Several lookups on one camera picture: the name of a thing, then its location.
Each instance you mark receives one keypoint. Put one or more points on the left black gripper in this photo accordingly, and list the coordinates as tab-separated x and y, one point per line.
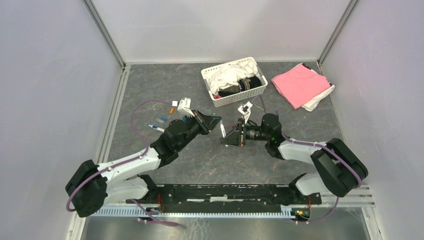
206	122

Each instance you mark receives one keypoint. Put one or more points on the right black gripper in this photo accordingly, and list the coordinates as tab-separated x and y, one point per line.
235	137

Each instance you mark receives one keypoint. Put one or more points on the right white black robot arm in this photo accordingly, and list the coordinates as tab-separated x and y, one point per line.
338	169

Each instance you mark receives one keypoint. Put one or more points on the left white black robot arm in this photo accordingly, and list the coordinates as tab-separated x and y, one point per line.
95	185

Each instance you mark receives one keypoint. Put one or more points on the white pen blue ends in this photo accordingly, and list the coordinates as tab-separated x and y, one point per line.
162	130

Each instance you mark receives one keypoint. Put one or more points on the white plastic basket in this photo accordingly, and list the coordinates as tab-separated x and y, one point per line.
219	101

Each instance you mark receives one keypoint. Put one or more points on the black cloth in basket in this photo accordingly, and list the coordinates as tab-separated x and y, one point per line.
245	84

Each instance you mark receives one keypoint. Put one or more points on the white cloth in basket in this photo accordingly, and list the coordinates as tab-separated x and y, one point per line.
229	75

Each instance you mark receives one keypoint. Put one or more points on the pink folded cloth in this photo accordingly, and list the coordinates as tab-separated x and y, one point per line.
289	86

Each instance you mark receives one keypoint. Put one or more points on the white cloth under pink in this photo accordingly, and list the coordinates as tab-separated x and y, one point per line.
314	87

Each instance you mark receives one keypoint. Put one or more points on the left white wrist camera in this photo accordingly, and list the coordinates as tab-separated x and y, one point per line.
184	106

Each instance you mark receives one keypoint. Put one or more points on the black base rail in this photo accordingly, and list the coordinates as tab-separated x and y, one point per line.
227	198

